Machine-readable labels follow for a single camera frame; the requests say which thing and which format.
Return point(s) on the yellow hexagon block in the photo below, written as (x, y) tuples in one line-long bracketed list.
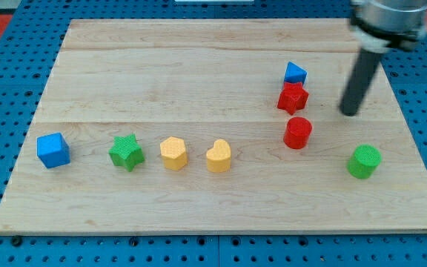
[(174, 153)]

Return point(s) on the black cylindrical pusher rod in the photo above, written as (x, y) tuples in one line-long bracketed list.
[(359, 82)]

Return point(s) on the green cylinder block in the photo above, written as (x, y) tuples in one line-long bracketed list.
[(364, 161)]

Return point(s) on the blue triangle block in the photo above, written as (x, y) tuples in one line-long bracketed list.
[(295, 74)]

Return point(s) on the red star block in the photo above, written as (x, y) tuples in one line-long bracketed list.
[(293, 97)]

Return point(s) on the green star block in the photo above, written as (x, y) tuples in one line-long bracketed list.
[(126, 152)]

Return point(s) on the blue cube block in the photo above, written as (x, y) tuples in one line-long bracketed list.
[(53, 150)]

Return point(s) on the wooden board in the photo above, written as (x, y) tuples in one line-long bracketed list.
[(202, 80)]

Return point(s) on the yellow heart block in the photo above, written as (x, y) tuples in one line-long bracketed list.
[(218, 158)]

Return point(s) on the red cylinder block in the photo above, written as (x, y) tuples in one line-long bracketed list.
[(297, 132)]

